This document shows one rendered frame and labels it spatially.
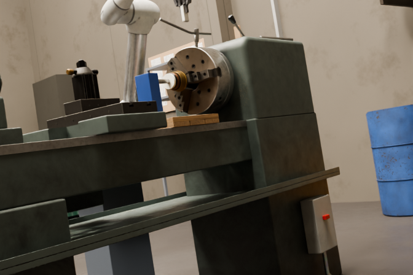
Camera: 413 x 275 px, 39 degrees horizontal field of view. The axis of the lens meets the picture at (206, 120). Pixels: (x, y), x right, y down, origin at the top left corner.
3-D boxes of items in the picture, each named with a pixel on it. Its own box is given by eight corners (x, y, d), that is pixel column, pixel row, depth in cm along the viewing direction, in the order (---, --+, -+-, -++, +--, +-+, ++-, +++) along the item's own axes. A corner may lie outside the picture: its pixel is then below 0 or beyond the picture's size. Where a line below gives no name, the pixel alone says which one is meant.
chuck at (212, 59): (177, 113, 289) (176, 48, 287) (230, 115, 270) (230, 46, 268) (165, 114, 282) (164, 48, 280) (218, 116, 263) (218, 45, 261)
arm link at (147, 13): (106, 137, 326) (139, 133, 341) (123, 145, 315) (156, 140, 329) (117, -4, 307) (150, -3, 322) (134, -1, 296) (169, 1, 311)
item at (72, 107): (104, 113, 244) (102, 101, 245) (121, 110, 238) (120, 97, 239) (65, 116, 228) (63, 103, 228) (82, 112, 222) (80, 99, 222)
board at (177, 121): (158, 134, 276) (157, 125, 276) (219, 122, 254) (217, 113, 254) (110, 139, 252) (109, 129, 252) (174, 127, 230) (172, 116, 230)
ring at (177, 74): (174, 73, 270) (160, 73, 263) (189, 69, 265) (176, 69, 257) (177, 92, 270) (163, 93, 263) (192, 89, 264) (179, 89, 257)
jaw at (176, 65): (188, 80, 276) (174, 62, 281) (193, 72, 274) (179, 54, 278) (173, 80, 267) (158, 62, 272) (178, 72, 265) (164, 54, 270)
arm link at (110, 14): (108, -11, 291) (131, -9, 300) (91, 8, 304) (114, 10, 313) (116, 12, 288) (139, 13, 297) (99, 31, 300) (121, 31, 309)
